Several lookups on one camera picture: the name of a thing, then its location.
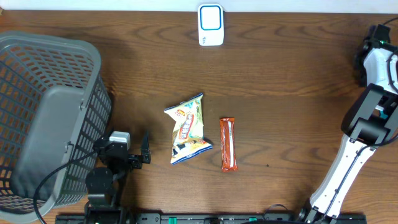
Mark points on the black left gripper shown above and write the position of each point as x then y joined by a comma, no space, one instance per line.
135,161

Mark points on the yellow white snack bag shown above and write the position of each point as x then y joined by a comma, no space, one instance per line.
187,136

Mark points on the red snack bar wrapper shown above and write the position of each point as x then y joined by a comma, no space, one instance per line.
228,151

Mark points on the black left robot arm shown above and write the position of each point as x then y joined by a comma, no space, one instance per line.
106,184

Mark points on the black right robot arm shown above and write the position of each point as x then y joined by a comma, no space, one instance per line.
370,123

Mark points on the white barcode scanner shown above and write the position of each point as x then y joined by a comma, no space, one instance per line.
210,25

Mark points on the grey plastic shopping basket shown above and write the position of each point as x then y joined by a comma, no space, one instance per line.
54,106

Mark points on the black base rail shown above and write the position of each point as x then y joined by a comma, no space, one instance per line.
155,218

